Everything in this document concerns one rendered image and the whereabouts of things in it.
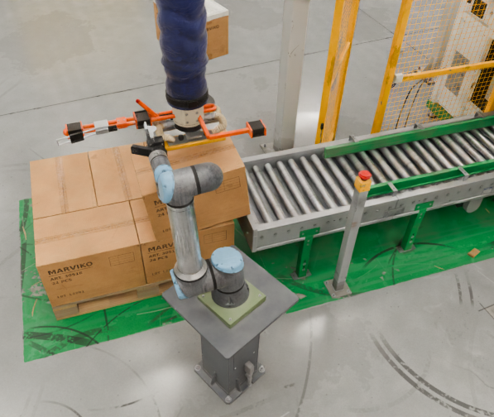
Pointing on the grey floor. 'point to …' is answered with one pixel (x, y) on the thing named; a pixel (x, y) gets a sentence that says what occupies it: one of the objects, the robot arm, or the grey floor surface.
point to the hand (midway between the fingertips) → (145, 133)
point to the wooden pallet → (111, 299)
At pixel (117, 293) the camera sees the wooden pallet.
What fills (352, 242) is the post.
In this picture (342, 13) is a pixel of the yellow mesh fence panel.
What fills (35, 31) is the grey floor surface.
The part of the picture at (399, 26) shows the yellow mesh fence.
